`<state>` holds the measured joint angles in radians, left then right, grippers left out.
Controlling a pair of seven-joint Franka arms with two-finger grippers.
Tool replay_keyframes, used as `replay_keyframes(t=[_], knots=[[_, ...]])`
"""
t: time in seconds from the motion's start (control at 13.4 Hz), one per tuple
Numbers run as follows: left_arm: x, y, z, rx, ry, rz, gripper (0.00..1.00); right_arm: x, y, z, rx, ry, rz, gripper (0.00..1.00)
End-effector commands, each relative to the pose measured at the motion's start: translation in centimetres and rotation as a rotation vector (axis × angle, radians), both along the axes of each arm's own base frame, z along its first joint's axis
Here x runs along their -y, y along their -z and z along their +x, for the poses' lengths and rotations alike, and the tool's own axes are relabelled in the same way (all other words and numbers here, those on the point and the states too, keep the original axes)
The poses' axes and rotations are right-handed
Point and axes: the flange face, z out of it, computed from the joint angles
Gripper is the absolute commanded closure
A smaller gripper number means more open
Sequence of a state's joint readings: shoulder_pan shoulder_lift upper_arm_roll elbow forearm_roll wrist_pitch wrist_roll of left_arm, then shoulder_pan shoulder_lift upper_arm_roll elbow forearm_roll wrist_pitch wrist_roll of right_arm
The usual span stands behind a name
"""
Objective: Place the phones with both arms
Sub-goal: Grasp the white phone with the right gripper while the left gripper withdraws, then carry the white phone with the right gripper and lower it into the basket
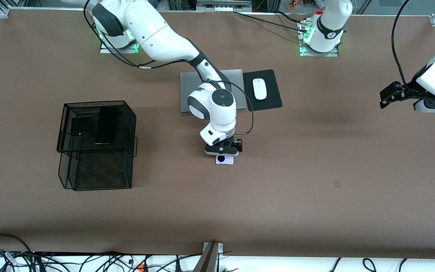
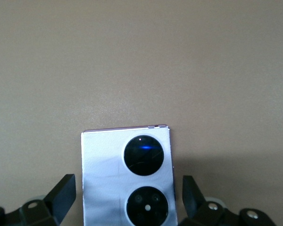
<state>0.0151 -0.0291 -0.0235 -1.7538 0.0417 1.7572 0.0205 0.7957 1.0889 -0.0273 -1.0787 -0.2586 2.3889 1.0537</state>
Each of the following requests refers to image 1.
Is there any black slab smartphone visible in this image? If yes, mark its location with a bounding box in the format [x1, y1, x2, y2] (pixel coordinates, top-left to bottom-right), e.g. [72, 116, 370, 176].
[95, 107, 119, 145]

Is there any dark grey flip phone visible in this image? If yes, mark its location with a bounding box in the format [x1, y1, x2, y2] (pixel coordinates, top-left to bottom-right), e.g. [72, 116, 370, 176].
[70, 116, 91, 137]

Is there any white computer mouse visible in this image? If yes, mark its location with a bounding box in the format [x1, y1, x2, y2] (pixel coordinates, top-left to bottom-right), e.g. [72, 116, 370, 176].
[253, 78, 268, 100]

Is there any black mouse pad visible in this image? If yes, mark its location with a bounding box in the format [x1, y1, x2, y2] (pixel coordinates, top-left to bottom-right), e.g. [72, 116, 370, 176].
[243, 69, 283, 112]

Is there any grey closed laptop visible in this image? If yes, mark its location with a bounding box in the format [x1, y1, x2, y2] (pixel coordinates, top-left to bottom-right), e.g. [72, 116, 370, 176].
[180, 69, 247, 113]

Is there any black mesh tiered organizer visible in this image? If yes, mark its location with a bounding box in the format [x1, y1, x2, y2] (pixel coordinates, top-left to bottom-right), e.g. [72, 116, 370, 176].
[56, 100, 138, 192]

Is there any grey power strip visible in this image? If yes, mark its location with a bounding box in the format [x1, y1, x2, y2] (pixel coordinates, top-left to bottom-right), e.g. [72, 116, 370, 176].
[197, 0, 252, 12]

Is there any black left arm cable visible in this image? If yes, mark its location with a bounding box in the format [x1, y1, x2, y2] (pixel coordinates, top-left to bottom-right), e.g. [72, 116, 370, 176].
[391, 0, 414, 89]

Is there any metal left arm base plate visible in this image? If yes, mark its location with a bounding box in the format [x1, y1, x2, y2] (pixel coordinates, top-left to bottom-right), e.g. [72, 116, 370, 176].
[300, 43, 339, 57]

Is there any grey metal camera bracket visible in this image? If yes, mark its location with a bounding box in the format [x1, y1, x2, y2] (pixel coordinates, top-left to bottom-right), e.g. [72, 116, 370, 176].
[194, 242, 224, 272]

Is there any long black table cable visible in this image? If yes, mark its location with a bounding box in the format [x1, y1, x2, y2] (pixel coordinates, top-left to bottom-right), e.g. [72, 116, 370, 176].
[234, 11, 308, 32]

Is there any short black table cable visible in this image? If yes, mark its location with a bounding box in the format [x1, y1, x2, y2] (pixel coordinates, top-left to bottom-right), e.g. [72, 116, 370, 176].
[276, 11, 303, 22]

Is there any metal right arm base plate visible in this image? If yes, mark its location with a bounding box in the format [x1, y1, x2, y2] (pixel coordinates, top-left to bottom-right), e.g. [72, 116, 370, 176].
[100, 38, 139, 54]

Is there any black looped floor cable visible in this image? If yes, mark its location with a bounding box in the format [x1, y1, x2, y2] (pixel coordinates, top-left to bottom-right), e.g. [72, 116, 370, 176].
[0, 233, 33, 253]

